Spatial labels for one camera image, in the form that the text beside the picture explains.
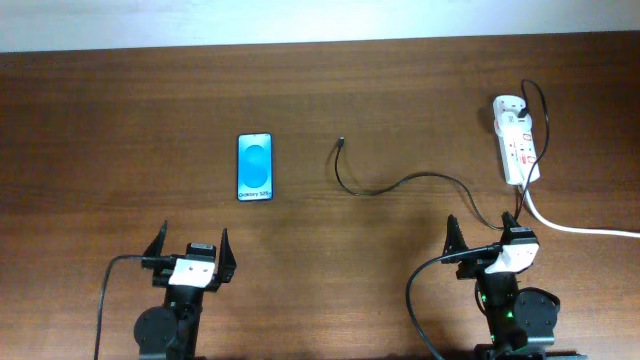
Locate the white power strip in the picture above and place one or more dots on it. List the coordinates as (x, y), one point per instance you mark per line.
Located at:
(517, 148)

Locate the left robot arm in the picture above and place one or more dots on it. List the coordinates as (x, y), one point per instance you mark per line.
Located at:
(170, 331)

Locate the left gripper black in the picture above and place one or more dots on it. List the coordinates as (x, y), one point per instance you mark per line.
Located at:
(223, 269)

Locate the blue Galaxy smartphone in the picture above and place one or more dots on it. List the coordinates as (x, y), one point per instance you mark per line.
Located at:
(255, 179)

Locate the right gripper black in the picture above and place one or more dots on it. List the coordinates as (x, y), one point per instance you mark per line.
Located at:
(473, 266)

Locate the white USB charger plug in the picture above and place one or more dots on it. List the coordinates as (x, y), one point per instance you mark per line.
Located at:
(511, 121)

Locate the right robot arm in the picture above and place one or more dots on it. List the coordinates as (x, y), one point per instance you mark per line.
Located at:
(521, 321)

